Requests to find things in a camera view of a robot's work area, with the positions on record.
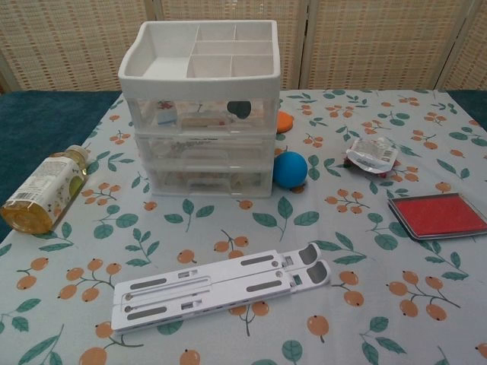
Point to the white drawer organizer box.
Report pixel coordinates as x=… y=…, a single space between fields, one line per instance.
x=152 y=78

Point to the bottle of yellow liquid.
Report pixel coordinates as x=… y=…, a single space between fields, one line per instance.
x=42 y=186

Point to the orange ball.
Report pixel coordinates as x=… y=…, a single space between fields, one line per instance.
x=286 y=121

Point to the silver foil pouch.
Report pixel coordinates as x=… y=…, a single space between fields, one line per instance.
x=371 y=156

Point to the red ink pad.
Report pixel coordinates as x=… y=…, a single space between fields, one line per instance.
x=437 y=214

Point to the clear plastic drawer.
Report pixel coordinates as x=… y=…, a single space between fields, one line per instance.
x=213 y=183
x=205 y=152
x=213 y=126

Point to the white folding laptop stand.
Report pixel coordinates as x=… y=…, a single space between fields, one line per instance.
x=213 y=289

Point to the pink stick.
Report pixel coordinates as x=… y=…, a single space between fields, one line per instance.
x=203 y=122

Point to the blue ball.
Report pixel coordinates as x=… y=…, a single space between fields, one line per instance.
x=291 y=169

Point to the floral tablecloth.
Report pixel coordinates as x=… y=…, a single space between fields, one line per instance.
x=342 y=304

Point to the small white printed card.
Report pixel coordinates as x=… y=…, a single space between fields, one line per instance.
x=167 y=114

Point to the small black object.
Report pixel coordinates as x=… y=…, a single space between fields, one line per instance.
x=239 y=109

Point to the woven folding screen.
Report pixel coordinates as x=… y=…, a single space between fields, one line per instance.
x=57 y=45

